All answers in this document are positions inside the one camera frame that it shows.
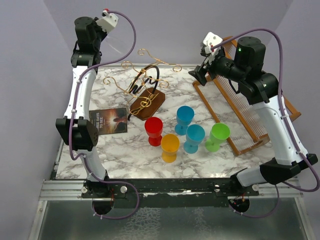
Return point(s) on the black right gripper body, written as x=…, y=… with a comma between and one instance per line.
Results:
x=214, y=63

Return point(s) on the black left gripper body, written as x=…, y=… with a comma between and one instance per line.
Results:
x=101, y=34

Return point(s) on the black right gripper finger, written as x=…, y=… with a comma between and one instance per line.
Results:
x=200, y=77
x=201, y=69

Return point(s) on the blue plastic goblet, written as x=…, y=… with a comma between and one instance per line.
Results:
x=184, y=117
x=194, y=136

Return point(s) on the green plastic goblet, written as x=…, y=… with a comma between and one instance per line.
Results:
x=219, y=133

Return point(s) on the clear wine glass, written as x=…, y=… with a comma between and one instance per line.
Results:
x=116, y=44

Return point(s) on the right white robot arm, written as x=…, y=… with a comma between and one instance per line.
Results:
x=261, y=91

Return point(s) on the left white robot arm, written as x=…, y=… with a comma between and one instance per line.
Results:
x=75, y=127

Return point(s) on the wooden ribbed glass divider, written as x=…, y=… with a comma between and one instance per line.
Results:
x=246, y=129

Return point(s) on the red plastic goblet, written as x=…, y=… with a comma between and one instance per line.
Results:
x=154, y=128

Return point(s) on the yellow plastic goblet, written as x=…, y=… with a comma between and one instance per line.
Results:
x=170, y=145

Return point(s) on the dark book three days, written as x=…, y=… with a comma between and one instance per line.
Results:
x=109, y=121

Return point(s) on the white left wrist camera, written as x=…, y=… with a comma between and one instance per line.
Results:
x=108, y=21

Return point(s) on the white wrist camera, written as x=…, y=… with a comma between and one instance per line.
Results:
x=108, y=21
x=209, y=41

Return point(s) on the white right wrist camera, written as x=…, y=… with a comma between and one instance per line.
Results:
x=209, y=41

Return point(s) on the gold wire wine glass rack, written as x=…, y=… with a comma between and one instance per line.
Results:
x=144, y=88

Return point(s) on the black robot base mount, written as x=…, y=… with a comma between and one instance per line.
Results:
x=165, y=192

